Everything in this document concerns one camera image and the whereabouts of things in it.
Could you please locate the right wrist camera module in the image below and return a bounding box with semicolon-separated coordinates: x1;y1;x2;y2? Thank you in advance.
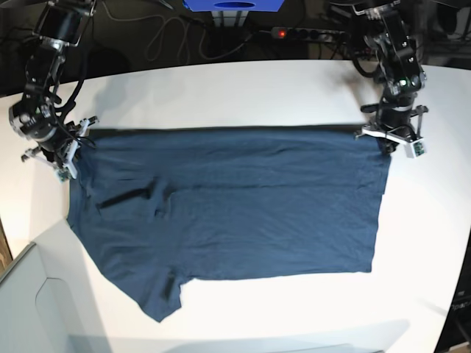
55;168;77;182

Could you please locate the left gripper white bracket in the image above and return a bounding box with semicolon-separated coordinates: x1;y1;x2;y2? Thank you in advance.
353;102;430;155

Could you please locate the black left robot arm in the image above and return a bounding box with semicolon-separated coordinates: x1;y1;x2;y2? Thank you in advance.
330;1;428;159

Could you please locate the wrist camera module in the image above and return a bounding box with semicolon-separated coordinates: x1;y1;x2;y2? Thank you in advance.
404;138;426;159
55;168;77;182

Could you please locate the grey bin at table corner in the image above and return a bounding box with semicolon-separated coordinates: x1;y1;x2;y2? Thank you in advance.
0;241;111;353

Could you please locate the grey coiled cable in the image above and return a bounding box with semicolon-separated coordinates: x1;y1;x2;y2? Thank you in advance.
143;10;255;62

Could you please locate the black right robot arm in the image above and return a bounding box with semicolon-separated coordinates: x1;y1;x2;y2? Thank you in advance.
9;1;97;179

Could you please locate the black power strip red switch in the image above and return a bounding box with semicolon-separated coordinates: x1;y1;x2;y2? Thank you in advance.
270;26;346;43

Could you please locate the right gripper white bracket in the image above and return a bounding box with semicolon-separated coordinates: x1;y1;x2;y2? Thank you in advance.
21;115;99;171

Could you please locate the dark blue T-shirt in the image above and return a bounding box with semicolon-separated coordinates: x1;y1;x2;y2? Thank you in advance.
67;128;391;321

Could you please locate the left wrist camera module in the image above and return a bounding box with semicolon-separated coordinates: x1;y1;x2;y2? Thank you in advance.
404;138;426;159

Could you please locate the blue box with slot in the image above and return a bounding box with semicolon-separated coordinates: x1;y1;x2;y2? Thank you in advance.
183;0;284;12

